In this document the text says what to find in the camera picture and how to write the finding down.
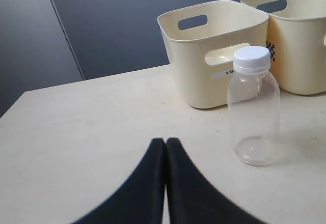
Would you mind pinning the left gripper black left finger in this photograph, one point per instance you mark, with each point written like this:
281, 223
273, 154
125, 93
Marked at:
140, 199

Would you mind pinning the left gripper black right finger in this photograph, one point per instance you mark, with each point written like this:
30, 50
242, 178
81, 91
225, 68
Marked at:
191, 197

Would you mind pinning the clear bottle white cap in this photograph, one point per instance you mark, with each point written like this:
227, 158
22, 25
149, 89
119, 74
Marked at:
253, 101

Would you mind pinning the middle cream plastic bin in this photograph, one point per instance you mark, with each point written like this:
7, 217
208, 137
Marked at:
296, 40

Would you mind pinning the cream plastic bin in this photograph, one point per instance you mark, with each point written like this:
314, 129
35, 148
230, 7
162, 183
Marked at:
296, 40
200, 41

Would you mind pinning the left cream plastic bin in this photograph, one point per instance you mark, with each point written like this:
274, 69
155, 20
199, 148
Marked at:
200, 41

